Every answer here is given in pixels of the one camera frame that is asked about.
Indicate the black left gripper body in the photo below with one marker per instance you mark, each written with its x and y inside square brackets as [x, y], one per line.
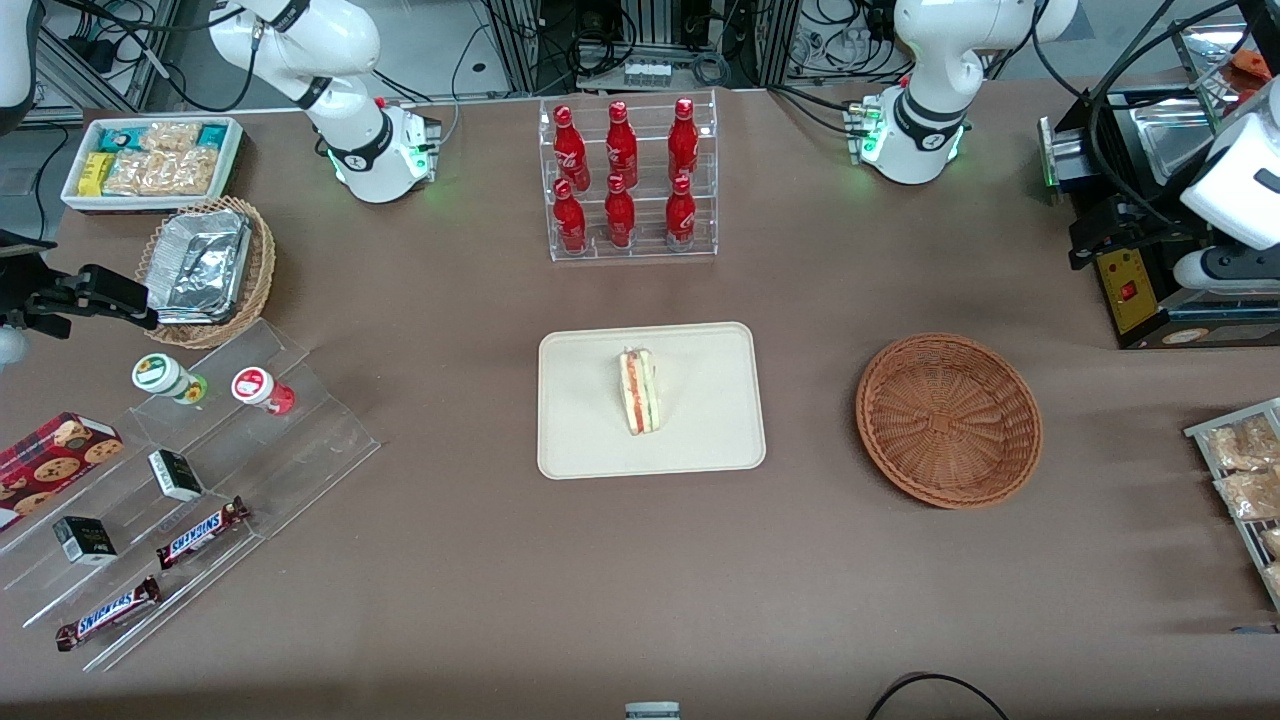
[1142, 217]

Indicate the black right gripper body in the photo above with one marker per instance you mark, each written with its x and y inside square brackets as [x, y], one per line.
[30, 301]

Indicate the triangular sandwich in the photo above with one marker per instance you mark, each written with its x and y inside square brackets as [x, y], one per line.
[640, 395]

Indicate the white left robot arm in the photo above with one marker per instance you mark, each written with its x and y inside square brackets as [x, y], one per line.
[930, 60]

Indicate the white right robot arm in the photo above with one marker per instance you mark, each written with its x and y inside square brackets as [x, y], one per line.
[340, 60]

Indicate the light wicker basket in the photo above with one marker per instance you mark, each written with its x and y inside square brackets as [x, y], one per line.
[262, 270]

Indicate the round brown wicker basket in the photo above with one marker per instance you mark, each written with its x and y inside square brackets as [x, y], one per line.
[950, 420]

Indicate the beige plastic tray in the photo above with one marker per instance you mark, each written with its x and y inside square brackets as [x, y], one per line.
[580, 400]

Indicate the black food warmer machine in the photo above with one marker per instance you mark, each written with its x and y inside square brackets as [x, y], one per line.
[1135, 300]

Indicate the green lid snack cup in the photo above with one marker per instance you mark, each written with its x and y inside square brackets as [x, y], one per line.
[160, 375]

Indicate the silver box with green light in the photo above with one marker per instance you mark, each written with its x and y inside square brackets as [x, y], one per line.
[1062, 155]

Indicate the stacked aluminium foil trays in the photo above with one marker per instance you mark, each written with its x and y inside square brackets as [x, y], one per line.
[200, 265]

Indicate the steel warmer pan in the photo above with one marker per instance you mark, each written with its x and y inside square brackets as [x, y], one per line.
[1170, 135]

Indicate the white rectangular snack bin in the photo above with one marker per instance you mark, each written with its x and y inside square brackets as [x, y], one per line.
[72, 195]

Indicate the clear bag of crackers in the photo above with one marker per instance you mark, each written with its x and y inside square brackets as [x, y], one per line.
[170, 136]
[132, 173]
[188, 171]

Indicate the yellow snack packet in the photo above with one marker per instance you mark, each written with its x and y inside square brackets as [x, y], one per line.
[95, 173]

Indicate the red lid snack cup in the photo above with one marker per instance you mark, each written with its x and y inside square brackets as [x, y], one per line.
[255, 387]

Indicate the teal snack packet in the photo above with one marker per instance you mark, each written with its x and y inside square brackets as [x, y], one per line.
[122, 138]
[212, 135]

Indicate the red plaid cookie box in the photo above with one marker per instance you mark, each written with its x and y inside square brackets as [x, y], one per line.
[50, 465]

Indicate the small black box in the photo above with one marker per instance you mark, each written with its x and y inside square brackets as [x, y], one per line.
[85, 540]
[175, 475]

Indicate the red sausage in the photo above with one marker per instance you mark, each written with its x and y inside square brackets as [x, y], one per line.
[1255, 64]

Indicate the clear acrylic step display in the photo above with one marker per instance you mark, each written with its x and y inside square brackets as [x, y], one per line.
[310, 440]

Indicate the clear bag of pastries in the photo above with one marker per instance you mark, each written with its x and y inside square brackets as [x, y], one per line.
[1270, 542]
[1250, 495]
[1240, 445]
[1273, 580]

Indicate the brown Snickers bar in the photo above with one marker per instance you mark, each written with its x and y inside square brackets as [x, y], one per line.
[200, 533]
[108, 612]

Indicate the red cola bottle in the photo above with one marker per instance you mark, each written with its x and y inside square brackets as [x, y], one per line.
[621, 150]
[619, 220]
[680, 220]
[570, 225]
[683, 145]
[570, 150]

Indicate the clear acrylic bottle rack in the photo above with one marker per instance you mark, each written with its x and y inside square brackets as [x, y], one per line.
[645, 250]

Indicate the white power strip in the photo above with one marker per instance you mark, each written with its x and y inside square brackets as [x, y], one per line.
[648, 72]

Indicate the small grey device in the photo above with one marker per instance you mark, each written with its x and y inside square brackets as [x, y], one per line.
[652, 711]

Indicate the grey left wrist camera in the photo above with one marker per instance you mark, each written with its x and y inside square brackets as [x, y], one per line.
[1230, 270]

